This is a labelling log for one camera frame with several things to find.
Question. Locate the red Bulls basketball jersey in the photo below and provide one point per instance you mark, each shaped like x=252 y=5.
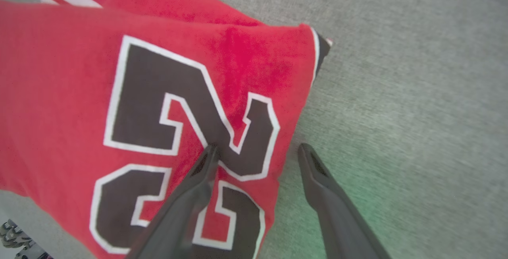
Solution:
x=59 y=92

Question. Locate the grey fabric sofa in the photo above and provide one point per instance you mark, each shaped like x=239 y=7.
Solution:
x=416 y=92

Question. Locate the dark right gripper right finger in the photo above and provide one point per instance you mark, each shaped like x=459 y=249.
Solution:
x=337 y=215

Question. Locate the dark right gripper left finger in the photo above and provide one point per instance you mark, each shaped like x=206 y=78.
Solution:
x=186 y=215

